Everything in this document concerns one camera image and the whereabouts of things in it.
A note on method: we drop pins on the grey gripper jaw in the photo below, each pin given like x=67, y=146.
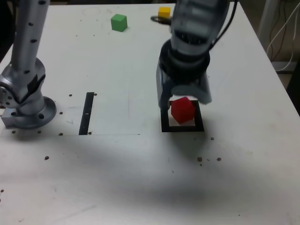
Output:
x=199, y=91
x=162, y=93

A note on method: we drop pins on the red cube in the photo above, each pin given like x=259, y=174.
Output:
x=182, y=111

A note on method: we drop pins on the yellow cube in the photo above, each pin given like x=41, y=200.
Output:
x=164, y=11

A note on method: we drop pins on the green cube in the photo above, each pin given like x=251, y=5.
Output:
x=118, y=22

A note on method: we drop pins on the black tape square outline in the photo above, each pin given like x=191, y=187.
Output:
x=164, y=122

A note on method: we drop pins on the black tape strip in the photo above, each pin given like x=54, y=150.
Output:
x=86, y=105

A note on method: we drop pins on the white post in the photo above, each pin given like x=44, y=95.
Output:
x=266, y=16

